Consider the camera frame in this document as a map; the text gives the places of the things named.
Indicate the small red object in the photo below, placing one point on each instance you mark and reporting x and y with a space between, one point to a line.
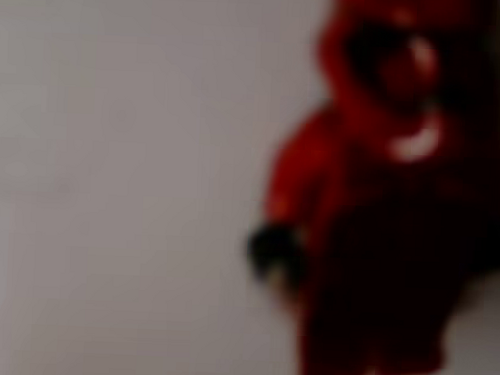
357 209

